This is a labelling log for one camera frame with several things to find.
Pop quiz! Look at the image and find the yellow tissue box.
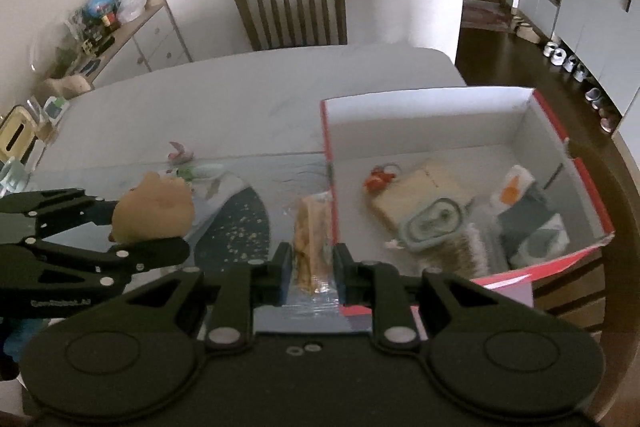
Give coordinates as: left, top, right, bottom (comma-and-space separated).
0, 105, 37, 165

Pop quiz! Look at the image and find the bagged toothpicks pack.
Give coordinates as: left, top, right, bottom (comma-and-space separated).
288, 191, 338, 317

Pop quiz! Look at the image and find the yellow plush toy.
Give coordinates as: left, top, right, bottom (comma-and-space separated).
110, 171, 195, 245

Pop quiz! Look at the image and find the brown wooden slatted chair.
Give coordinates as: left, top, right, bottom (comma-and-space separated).
234, 0, 348, 51

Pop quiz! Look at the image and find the white plastic bag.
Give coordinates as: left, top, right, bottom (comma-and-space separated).
116, 0, 148, 24

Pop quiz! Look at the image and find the red white small tube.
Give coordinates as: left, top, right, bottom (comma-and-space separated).
167, 141, 194, 166

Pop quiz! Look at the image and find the cotton swabs bag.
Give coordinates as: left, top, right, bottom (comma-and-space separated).
418, 223, 490, 280

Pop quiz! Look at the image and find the white shoe pair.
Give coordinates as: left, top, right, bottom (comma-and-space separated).
542, 40, 567, 67

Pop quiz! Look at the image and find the patterned door mat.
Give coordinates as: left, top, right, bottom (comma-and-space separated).
460, 0, 523, 32

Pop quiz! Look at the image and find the green white glue stick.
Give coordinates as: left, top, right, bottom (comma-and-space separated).
171, 162, 226, 183

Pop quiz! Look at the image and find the pale green mug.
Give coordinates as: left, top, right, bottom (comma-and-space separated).
0, 157, 29, 196

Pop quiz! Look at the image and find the brown chair beside box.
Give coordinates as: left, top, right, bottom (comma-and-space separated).
533, 140, 639, 421

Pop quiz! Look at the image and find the red charm keychain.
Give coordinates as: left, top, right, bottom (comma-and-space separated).
362, 162, 401, 194

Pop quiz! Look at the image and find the white drawer sideboard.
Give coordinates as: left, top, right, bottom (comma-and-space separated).
34, 0, 193, 98

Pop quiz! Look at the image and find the white grey wipes packet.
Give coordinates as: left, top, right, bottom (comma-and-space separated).
489, 165, 570, 269

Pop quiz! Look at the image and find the white wall cabinet unit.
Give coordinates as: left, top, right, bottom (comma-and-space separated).
516, 0, 640, 168

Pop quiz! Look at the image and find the red cardboard shoe box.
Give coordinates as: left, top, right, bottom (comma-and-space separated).
321, 87, 614, 287

